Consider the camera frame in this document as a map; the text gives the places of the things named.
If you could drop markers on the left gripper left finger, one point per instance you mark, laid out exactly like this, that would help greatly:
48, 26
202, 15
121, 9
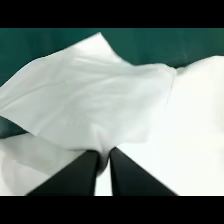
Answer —
76, 178

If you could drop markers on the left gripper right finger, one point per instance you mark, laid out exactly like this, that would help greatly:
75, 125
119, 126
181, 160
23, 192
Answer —
133, 180

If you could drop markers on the white shirt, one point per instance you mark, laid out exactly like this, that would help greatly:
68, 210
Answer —
110, 100

